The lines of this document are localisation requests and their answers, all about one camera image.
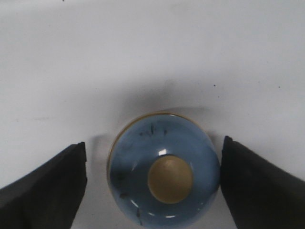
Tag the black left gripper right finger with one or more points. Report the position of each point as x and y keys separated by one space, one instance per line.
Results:
x=260 y=195

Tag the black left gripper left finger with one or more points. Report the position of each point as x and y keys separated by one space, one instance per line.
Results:
x=49 y=196

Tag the light blue desk bell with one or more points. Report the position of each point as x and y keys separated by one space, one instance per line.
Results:
x=163 y=171

